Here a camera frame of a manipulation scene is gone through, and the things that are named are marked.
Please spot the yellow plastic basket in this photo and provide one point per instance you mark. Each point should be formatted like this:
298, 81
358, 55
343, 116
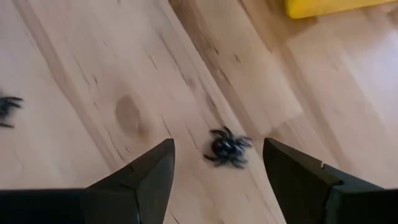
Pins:
326, 7

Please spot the black toy spider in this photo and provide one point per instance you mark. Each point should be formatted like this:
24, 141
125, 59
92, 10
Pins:
6, 107
227, 147

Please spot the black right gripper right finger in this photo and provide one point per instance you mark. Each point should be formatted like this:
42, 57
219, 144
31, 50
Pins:
304, 196

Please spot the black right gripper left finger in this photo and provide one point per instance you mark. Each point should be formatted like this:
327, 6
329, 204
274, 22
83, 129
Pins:
146, 196

